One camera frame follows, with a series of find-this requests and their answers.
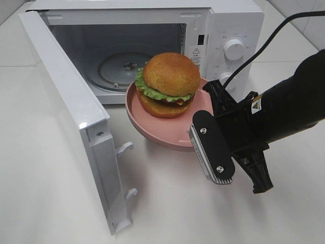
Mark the upper white dial knob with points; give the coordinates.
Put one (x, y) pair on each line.
(234, 48)

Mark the white microwave oven body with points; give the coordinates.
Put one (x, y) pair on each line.
(171, 26)

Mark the burger with lettuce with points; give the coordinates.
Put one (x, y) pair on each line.
(167, 84)

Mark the white microwave door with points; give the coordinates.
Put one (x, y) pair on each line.
(59, 54)

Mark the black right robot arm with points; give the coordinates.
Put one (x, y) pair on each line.
(291, 106)

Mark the pink plate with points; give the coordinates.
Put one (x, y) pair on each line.
(171, 133)

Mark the white dial knob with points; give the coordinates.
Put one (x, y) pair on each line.
(234, 48)
(223, 79)

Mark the white warning label sticker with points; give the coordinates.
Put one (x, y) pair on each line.
(195, 54)

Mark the lower white dial knob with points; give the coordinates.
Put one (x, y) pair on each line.
(223, 79)

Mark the glass turntable tray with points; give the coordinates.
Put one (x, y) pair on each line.
(114, 68)

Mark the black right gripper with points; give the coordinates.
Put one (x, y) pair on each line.
(216, 139)

